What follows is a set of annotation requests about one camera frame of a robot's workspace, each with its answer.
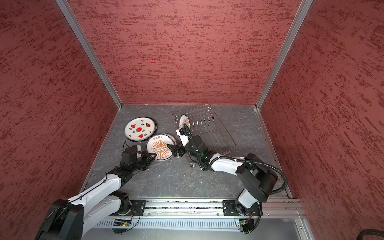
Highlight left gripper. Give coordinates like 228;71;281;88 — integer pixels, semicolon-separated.
131;150;157;172

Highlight orange sunburst plate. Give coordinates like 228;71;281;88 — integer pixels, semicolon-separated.
179;115;191;130
146;134;176;161
165;134;177;145

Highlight dark rimmed patterned plate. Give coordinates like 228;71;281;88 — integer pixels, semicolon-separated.
131;116;158;143

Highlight watermelon print white plate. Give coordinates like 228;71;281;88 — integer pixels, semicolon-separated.
124;117;157;142

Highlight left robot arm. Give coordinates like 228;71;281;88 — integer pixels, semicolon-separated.
36;146;157;240

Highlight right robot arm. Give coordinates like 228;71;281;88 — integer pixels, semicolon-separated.
167;124;283;216

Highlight left corner aluminium profile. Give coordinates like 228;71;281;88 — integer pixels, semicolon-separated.
56;0;124;110

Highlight corner aluminium profile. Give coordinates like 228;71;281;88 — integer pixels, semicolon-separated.
256;0;313;111
56;0;124;110

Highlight right corner aluminium profile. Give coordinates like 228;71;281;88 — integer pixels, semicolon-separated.
256;0;313;111

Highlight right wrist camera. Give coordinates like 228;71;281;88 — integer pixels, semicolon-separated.
176;127;190;147

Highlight metal wire dish rack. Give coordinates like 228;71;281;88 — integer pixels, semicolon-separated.
172;105;237;155

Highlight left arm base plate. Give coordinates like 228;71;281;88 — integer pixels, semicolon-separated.
117;200;147;216

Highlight perforated cable tray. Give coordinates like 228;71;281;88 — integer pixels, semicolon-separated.
94;218;246;232

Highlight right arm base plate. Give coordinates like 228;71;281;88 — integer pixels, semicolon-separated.
222;200;263;217

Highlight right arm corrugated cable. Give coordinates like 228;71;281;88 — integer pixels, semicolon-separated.
197;155;289;195

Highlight aluminium front rail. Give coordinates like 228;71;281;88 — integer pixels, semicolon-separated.
141;198;307;219

